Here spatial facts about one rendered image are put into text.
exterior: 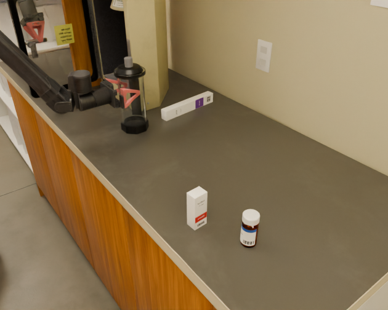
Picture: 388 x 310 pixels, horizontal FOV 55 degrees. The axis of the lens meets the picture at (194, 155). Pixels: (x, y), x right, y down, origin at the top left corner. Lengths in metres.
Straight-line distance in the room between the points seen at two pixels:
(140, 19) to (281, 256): 0.95
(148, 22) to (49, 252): 1.44
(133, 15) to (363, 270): 1.07
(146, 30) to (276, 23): 0.47
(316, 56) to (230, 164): 0.47
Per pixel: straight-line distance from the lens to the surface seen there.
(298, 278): 0.90
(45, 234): 2.46
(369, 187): 1.22
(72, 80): 1.25
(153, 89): 1.54
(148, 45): 1.47
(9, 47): 1.25
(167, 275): 1.12
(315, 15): 1.34
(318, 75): 1.36
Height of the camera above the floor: 1.62
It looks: 33 degrees down
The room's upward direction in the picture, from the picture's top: straight up
